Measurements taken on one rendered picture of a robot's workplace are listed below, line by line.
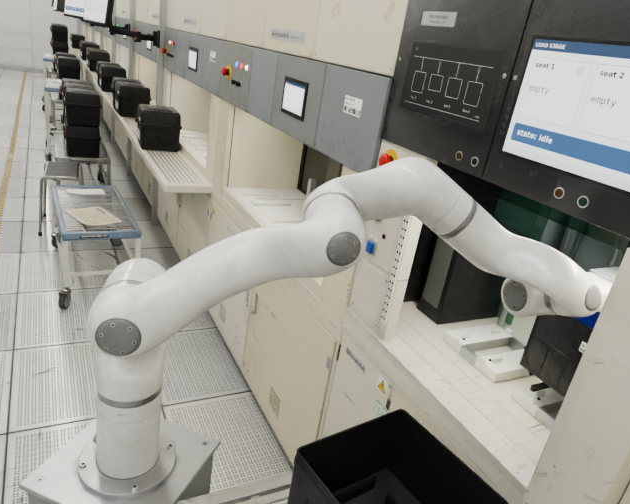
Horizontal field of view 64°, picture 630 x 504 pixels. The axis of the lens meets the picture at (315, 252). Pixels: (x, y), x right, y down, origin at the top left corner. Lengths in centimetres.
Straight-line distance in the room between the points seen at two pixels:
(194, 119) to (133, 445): 335
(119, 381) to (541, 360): 92
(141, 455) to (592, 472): 81
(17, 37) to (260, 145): 1191
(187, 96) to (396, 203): 338
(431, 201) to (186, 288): 44
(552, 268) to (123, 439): 84
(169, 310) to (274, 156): 199
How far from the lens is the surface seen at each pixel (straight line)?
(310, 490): 98
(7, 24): 1434
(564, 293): 99
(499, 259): 97
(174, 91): 412
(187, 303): 88
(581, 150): 100
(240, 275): 87
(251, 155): 274
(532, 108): 108
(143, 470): 114
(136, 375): 100
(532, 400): 136
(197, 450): 121
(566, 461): 103
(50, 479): 119
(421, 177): 87
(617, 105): 98
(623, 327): 91
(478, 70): 119
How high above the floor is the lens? 160
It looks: 22 degrees down
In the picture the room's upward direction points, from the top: 10 degrees clockwise
